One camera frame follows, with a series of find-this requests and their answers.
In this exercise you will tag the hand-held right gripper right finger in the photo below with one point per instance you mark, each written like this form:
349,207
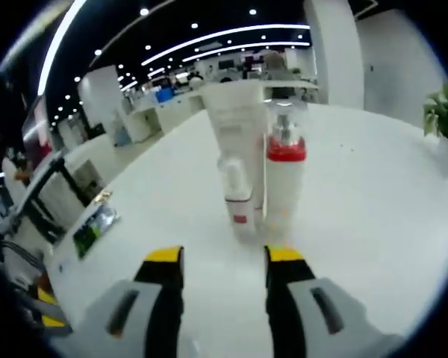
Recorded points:
287,276

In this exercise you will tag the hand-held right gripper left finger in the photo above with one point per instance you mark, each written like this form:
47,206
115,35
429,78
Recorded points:
160,283

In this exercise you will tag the green silver skincare sachet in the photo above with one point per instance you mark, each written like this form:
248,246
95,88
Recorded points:
91,229

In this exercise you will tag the white skincare pump bottle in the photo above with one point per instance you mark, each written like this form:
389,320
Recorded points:
283,186

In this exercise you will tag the silver print skincare tube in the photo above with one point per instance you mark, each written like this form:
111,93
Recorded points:
239,186

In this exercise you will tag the gold foil skincare sachet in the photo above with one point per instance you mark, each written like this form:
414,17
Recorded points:
104,195

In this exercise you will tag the red white standing banner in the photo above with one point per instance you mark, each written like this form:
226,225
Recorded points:
41,127

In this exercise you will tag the long white office counter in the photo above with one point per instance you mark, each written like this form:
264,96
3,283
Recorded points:
179,102

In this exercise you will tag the blue plastic crate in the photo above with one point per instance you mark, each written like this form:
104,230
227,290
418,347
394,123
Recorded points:
164,95

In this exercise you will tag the potted green plant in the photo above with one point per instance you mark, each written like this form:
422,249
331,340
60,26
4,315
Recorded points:
442,115

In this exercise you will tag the curved ceiling light strip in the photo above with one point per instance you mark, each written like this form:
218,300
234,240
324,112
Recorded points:
246,48
224,35

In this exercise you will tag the straight ceiling light strip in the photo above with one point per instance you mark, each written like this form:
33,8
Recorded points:
56,48

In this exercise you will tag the white desk black frame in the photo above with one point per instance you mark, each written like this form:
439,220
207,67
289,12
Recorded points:
45,175

